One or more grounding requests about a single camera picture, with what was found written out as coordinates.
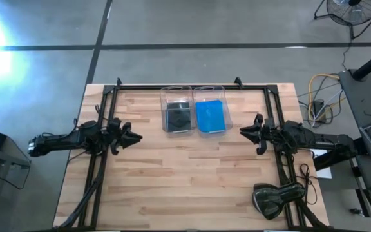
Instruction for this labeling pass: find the yellow cable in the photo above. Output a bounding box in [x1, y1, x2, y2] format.
[307, 73, 347, 128]

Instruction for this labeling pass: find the black glossy camera housing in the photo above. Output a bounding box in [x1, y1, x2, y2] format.
[252, 182, 307, 222]

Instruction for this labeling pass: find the black aluminium table frame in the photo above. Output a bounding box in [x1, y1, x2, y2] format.
[53, 77, 328, 231]

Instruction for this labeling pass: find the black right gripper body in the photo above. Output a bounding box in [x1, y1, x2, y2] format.
[256, 113, 269, 156]

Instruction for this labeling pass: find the black floor fan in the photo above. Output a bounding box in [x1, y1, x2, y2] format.
[313, 0, 371, 41]

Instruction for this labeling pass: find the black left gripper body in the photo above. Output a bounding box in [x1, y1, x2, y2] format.
[109, 117, 124, 155]

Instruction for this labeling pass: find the black power brick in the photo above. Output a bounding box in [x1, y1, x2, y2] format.
[312, 100, 327, 124]

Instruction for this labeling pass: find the grey side desk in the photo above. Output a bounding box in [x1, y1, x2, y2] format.
[338, 68, 371, 157]

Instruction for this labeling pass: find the clear plastic bin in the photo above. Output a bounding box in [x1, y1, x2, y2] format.
[192, 85, 234, 137]
[159, 85, 196, 136]

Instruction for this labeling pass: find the black desk support beam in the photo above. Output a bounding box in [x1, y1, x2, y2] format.
[312, 137, 368, 172]

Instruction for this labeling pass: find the white paper sheet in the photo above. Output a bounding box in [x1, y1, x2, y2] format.
[309, 148, 333, 179]

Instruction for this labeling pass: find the black cable by camera housing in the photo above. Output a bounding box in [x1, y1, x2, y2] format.
[298, 163, 319, 206]

